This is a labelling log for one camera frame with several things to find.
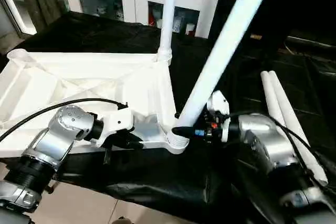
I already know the white plastic table leg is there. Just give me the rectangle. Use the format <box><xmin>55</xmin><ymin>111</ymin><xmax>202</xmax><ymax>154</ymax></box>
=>
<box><xmin>171</xmin><ymin>0</ymin><xmax>278</xmax><ymax>147</ymax></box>
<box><xmin>261</xmin><ymin>71</ymin><xmax>290</xmax><ymax>130</ymax></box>
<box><xmin>157</xmin><ymin>0</ymin><xmax>179</xmax><ymax>61</ymax></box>
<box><xmin>268</xmin><ymin>70</ymin><xmax>329</xmax><ymax>187</ymax></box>

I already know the black mat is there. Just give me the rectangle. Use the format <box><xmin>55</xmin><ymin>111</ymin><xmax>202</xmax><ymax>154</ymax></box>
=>
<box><xmin>0</xmin><ymin>10</ymin><xmax>336</xmax><ymax>224</ymax></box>

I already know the white plastic table top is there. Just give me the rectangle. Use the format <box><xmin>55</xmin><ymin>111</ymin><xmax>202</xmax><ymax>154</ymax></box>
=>
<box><xmin>0</xmin><ymin>49</ymin><xmax>191</xmax><ymax>157</ymax></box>

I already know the long black bar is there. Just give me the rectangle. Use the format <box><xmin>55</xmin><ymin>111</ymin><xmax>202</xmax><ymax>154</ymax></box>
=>
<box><xmin>286</xmin><ymin>34</ymin><xmax>336</xmax><ymax>49</ymax></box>

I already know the black case with yellow label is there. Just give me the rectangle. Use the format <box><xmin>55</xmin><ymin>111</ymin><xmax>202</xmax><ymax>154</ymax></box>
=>
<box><xmin>209</xmin><ymin>0</ymin><xmax>336</xmax><ymax>51</ymax></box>

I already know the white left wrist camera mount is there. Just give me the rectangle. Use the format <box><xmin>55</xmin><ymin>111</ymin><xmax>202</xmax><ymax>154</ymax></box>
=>
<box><xmin>96</xmin><ymin>105</ymin><xmax>135</xmax><ymax>149</ymax></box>

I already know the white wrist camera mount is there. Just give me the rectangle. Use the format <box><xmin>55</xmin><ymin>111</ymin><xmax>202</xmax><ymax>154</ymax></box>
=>
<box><xmin>96</xmin><ymin>105</ymin><xmax>135</xmax><ymax>149</ymax></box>
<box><xmin>207</xmin><ymin>91</ymin><xmax>232</xmax><ymax>144</ymax></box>

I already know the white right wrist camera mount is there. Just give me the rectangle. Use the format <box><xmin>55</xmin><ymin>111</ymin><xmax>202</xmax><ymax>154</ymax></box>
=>
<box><xmin>207</xmin><ymin>91</ymin><xmax>232</xmax><ymax>144</ymax></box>

